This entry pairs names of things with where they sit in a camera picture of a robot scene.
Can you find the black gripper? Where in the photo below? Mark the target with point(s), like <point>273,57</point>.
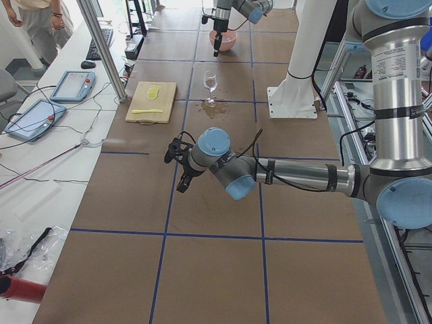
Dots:
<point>188,169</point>
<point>220,26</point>

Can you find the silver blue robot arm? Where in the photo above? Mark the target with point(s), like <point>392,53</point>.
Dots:
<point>253,11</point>
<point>397,182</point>

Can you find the pile of ice cubes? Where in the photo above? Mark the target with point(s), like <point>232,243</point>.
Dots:
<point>227,39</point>

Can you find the clear wine glass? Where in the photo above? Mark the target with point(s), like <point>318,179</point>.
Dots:
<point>210,83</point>

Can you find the pink bowl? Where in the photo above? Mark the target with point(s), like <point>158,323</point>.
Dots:
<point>224,47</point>

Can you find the yellow plastic knife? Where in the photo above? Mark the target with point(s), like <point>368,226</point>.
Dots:
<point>140,111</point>

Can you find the black box device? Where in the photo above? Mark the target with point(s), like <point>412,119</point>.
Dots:
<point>133,46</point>

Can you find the bamboo cutting board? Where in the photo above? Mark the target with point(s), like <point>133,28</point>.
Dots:
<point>164,101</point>

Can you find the pink metal rod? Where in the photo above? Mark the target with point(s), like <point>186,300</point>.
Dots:
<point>37,167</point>

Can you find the black computer mouse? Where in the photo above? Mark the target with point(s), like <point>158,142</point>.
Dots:
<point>87,64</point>

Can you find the blue teach pendant far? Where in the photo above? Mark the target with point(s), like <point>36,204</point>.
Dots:
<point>73,87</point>

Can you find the blue teach pendant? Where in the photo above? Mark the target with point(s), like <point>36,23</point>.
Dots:
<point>73,87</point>
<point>36,120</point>

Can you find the blue teach pendant near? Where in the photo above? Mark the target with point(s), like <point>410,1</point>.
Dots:
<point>36,120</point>

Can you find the person in grey trousers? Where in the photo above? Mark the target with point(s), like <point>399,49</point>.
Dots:
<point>47,23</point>

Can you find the crumpled clear plastic bag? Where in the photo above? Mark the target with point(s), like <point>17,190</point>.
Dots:
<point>39,250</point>

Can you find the red cylinder bottle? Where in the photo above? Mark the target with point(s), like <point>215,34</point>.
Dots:
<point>13,288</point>

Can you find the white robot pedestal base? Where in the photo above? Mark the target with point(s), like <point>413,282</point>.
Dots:
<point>294,98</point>

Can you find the aluminium frame post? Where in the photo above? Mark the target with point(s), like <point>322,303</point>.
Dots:
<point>90,17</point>

